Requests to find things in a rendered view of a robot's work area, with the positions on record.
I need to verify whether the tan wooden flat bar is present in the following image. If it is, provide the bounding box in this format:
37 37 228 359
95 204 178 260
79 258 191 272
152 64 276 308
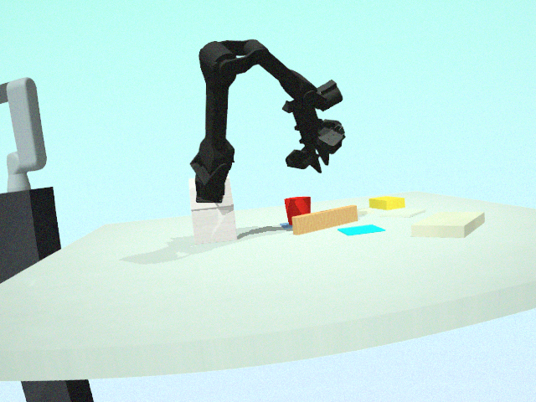
292 205 358 235

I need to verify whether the yellow rectangular block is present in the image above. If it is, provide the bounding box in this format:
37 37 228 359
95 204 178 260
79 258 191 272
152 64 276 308
368 196 405 210

